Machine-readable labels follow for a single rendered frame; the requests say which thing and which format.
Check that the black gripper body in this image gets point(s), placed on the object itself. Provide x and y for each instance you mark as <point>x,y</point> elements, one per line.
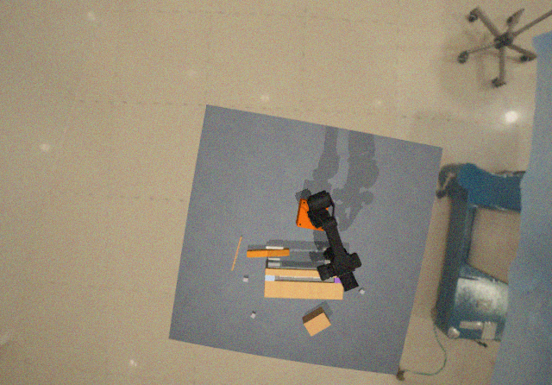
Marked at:
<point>325,273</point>

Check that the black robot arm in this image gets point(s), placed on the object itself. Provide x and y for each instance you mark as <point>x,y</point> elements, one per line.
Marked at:
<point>342,262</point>

